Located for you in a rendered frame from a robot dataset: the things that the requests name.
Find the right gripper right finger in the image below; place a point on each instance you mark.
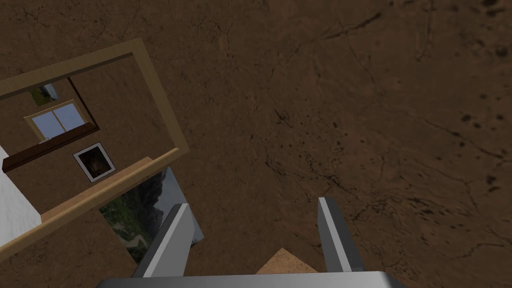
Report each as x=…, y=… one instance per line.
x=336, y=236

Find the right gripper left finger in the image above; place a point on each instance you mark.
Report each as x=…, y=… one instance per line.
x=172, y=244

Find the large landscape picture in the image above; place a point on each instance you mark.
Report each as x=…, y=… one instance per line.
x=136, y=216

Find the white framed dark picture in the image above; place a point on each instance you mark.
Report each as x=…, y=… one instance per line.
x=94, y=162

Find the dark brown door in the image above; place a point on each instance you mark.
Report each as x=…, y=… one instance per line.
x=48, y=146

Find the small landscape picture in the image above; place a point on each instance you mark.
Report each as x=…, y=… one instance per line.
x=44, y=94

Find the window with light frame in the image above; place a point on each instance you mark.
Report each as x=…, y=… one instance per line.
x=56, y=121

